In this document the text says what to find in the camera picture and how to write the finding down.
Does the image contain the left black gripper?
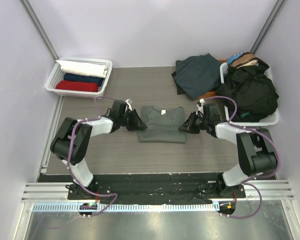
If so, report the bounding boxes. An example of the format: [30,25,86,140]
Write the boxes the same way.
[119,109,147,132]

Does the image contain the grey t shirt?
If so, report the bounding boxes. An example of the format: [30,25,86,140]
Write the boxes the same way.
[138,106,187,144]

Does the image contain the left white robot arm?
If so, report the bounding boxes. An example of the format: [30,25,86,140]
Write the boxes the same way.
[50,99,147,200]

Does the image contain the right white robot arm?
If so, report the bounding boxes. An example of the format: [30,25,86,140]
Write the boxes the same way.
[178,103,279,198]

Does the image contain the dark teal t shirt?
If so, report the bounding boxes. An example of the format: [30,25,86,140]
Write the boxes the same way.
[171,53,222,100]

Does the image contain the black clothes pile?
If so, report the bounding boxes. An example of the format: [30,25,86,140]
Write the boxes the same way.
[215,56,279,122]

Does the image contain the red rolled t shirt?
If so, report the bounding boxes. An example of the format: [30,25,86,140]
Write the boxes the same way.
[55,80,99,92]

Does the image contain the navy rolled t shirt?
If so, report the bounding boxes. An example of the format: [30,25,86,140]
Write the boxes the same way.
[63,73,105,86]

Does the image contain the blue and tan clothes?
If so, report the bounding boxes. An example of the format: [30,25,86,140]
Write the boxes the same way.
[226,52,257,68]

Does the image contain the white rolled t shirt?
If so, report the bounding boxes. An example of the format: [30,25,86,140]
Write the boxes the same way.
[55,60,108,78]

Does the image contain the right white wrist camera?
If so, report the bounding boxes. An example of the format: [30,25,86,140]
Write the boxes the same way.
[196,98,205,116]

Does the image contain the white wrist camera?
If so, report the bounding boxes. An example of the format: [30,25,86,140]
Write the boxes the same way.
[125,98,133,112]
[196,98,205,116]

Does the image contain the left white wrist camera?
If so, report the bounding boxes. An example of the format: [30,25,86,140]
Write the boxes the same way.
[125,98,133,112]

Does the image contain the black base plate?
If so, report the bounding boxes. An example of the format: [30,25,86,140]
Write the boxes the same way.
[37,171,276,205]

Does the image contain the slotted white cable duct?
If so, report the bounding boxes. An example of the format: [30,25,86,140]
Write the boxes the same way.
[32,201,220,213]

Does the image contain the left aluminium frame post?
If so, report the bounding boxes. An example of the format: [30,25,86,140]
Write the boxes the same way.
[19,0,59,60]

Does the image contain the aluminium frame post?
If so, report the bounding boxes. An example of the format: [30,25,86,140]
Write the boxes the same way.
[250,0,287,54]
[19,0,59,60]

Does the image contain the right aluminium frame post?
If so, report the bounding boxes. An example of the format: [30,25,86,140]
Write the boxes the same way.
[250,0,287,54]

